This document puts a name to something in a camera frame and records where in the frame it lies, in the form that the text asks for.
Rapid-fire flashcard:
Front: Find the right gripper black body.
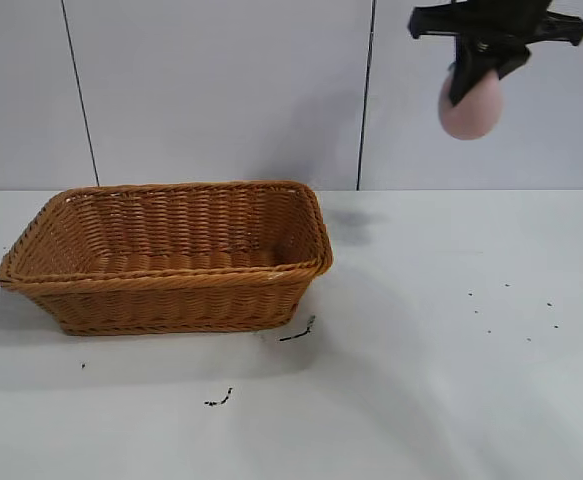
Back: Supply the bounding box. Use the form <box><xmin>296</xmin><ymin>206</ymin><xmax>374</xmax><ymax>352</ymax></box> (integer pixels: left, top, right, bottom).
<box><xmin>408</xmin><ymin>0</ymin><xmax>583</xmax><ymax>51</ymax></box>

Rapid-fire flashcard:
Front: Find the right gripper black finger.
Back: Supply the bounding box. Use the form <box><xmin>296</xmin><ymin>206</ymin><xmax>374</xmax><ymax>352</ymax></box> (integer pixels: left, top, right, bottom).
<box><xmin>447</xmin><ymin>38</ymin><xmax>495</xmax><ymax>107</ymax></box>
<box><xmin>492</xmin><ymin>45</ymin><xmax>531</xmax><ymax>80</ymax></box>

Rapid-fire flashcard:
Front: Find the pink peach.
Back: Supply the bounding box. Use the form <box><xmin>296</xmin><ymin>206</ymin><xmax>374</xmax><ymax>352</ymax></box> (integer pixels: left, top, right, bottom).
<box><xmin>438</xmin><ymin>62</ymin><xmax>505</xmax><ymax>141</ymax></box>

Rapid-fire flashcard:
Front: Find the brown woven wicker basket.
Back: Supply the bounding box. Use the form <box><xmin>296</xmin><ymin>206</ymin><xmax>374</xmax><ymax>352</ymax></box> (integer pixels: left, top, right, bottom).
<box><xmin>0</xmin><ymin>179</ymin><xmax>335</xmax><ymax>337</ymax></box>

